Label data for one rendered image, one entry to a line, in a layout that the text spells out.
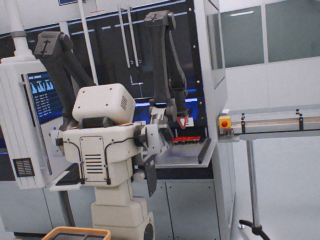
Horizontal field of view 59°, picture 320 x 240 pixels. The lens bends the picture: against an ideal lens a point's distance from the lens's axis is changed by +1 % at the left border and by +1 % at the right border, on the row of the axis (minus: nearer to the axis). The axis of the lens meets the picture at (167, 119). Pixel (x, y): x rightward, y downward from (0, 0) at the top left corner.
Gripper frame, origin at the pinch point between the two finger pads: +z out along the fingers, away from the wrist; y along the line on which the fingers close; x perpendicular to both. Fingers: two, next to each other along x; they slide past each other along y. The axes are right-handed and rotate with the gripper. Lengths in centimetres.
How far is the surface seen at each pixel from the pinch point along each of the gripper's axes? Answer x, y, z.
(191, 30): -2, 39, -51
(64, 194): 103, 17, 49
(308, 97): -132, 501, 85
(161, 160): 16.1, 1.1, 18.8
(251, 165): -30, 54, 45
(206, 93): -7.4, 38.6, -11.3
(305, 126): -66, 51, 18
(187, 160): 0.5, 1.2, 19.2
